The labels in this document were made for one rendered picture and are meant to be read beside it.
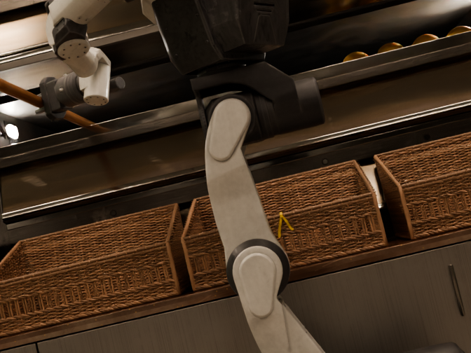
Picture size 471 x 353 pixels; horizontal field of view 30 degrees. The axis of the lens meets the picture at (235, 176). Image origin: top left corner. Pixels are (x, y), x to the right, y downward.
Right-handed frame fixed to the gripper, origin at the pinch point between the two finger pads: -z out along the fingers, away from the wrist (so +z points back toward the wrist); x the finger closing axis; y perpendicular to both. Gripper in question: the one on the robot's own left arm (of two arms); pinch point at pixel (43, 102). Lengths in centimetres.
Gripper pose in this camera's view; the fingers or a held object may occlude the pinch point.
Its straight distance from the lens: 253.1
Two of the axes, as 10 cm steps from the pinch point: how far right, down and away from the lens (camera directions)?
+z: 7.6, -2.2, -6.1
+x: 2.3, 9.7, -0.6
